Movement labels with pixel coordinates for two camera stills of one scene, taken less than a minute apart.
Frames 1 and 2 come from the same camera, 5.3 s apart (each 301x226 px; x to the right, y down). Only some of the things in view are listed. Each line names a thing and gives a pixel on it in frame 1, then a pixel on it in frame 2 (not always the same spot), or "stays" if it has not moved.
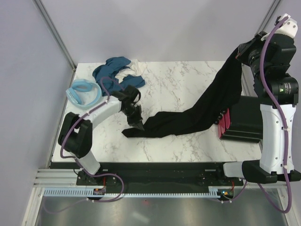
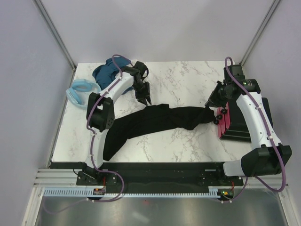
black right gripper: [245, 48] to [213, 100]
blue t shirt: [105, 74] stays
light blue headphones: [83, 93] stays
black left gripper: [138, 118] to [146, 95]
